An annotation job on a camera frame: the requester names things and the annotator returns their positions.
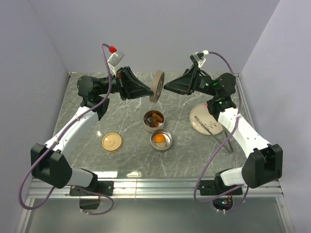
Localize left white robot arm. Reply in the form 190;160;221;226
31;67;157;195

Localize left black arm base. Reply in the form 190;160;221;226
69;181;114;211

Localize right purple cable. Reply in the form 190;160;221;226
193;50;250;213

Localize aluminium rail frame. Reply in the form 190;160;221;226
15;72;296;233

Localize brown mushroom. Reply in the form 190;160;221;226
147;117;158;127

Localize brown round lid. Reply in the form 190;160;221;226
149;70;165;103

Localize beige steel lunch container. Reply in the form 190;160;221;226
143;110;165;133

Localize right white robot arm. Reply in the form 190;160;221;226
164;67;283;194

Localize metal tongs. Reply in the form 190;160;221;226
194;116;234;153

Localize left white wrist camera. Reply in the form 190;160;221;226
107;46;124;75

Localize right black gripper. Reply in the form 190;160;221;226
164;64;219;98

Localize orange sweet potato piece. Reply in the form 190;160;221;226
154;133;166;142

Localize brown steel lunch container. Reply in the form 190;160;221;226
150;129;173;152

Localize beige round lid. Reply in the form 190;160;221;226
101;132;123;153

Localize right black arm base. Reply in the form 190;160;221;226
198;169;243;211

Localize white steamed bun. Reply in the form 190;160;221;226
155;141;167;150

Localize pink white plate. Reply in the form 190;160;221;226
190;103;223;135

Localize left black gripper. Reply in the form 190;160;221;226
100;67;154;101

